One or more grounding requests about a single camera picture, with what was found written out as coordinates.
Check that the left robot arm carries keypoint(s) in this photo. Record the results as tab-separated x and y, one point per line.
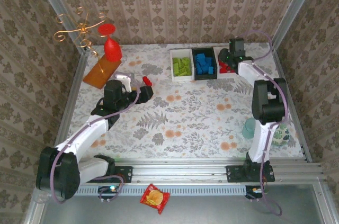
79	136

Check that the green lego brick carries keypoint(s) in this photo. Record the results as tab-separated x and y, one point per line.
185	61
175	71
176	62
184	71

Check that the teal plastic cup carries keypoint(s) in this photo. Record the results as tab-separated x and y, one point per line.
247	130

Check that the black plastic container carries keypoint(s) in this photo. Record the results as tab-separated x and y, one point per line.
205	77

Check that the small controller board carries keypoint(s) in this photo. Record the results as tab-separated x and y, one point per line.
108	191
255	191

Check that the white plastic container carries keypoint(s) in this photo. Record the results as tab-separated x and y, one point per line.
181	78
216	48

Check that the leaf patterned cup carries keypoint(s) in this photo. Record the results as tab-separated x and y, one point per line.
282	135

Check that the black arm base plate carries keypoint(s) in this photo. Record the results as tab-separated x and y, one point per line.
124	173
234	173

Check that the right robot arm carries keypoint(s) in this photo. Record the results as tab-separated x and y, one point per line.
265	139

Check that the blue lego brick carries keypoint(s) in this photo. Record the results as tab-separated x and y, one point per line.
201	70
209	61
212	70
199	58

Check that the red plastic goblet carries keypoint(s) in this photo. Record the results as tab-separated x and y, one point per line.
112	50

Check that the red lego brick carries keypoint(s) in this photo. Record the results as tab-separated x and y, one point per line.
224	68
231	71
147	81

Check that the red snack packet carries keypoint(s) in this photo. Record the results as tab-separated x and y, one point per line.
155	198

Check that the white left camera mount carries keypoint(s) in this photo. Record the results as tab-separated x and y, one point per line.
123	82

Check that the aluminium table side rail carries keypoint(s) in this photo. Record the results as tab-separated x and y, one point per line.
299	128
70	99

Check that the floral tablecloth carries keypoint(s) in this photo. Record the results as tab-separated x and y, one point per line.
185	128

